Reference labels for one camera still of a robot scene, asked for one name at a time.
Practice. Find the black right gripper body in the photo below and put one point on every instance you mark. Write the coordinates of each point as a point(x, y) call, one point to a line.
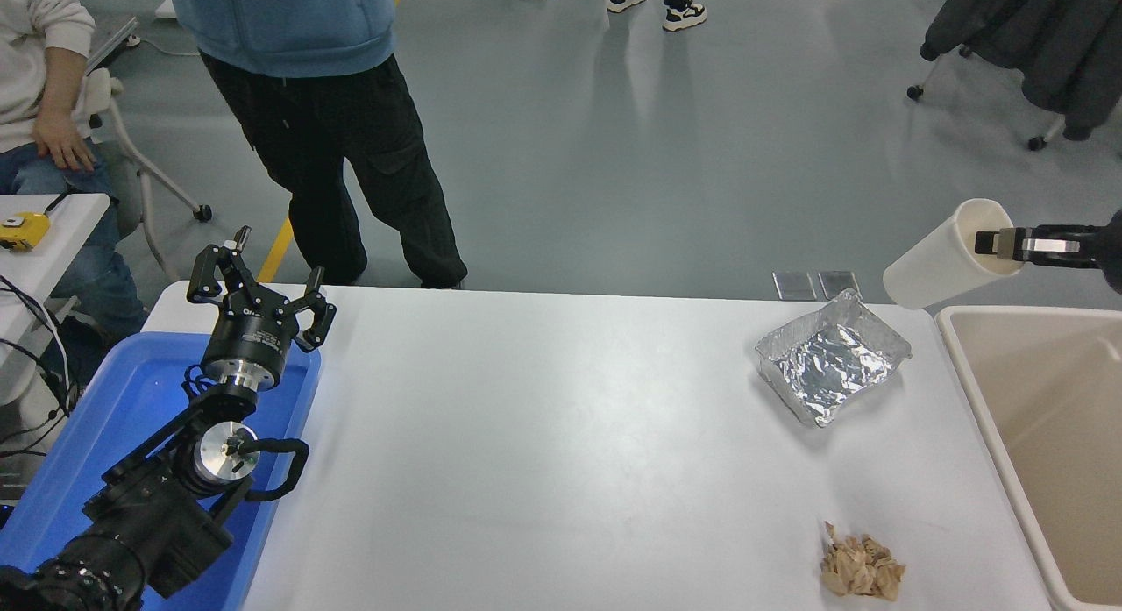
point(1111, 252)

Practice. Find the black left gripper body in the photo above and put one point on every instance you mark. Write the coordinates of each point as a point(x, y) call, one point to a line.
point(250, 339)

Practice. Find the white paper cup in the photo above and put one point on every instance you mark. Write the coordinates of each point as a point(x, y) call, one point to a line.
point(929, 265)

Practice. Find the crumpled tan paper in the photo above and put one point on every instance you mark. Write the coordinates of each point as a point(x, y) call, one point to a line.
point(859, 569)

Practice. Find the person's hand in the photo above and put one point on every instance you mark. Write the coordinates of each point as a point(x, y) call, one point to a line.
point(63, 138)

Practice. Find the blue plastic tray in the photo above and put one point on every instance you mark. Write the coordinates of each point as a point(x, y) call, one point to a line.
point(131, 392)

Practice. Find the white wheeled chair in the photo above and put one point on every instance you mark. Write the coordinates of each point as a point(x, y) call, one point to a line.
point(145, 168)

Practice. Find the large pale bin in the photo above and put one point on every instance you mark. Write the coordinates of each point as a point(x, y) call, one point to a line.
point(1052, 401)

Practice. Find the person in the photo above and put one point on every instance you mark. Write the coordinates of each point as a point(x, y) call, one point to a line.
point(684, 15)
point(35, 32)
point(333, 129)

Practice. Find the white side table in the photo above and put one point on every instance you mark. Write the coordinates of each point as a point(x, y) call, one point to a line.
point(53, 260)

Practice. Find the dark coat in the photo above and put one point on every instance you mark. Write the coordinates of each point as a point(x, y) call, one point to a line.
point(1043, 32)

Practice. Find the metal floor plate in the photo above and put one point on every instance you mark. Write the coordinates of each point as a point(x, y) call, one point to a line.
point(840, 284)
point(794, 286)

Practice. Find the yellow tape measure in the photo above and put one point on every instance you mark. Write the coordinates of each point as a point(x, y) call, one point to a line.
point(22, 232)

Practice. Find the crumpled foil tray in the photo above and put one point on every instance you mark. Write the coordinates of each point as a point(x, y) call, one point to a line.
point(828, 365)

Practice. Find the grey flat board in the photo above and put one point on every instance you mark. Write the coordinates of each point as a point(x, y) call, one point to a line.
point(118, 34)

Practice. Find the white flat board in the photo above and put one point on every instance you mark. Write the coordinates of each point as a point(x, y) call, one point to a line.
point(164, 8)

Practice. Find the wheeled chair frame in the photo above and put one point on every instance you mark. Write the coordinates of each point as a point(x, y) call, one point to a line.
point(931, 74)

